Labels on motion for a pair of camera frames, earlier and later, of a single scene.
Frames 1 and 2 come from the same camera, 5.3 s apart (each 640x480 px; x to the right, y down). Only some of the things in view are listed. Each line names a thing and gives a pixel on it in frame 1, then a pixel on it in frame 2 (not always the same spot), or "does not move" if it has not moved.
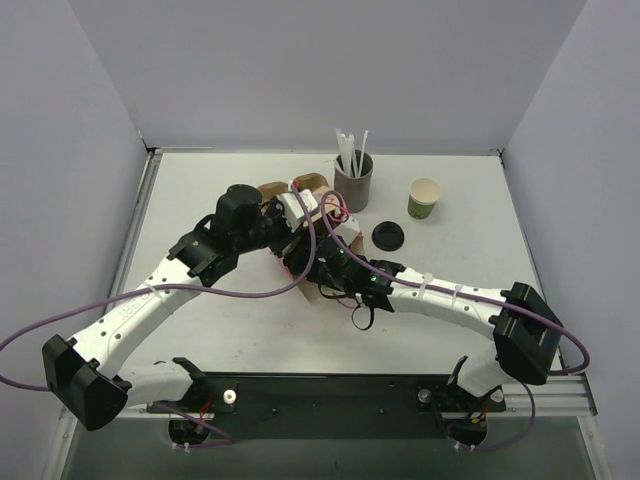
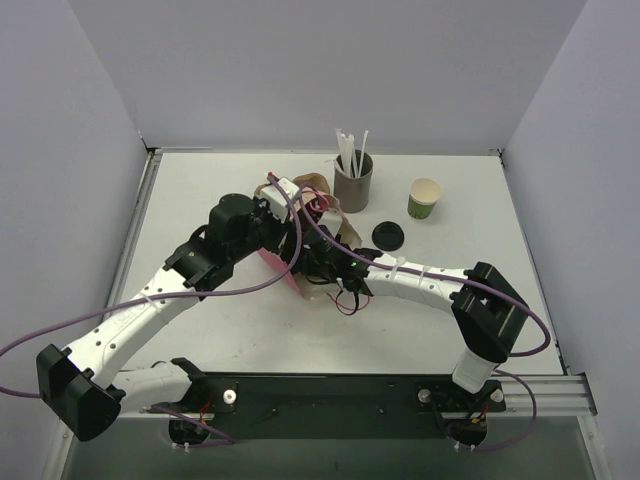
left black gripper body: (273, 220) does not move
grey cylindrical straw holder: (355, 190) does not move
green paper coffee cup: (424, 194) does not move
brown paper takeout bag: (310, 289) to (319, 185)
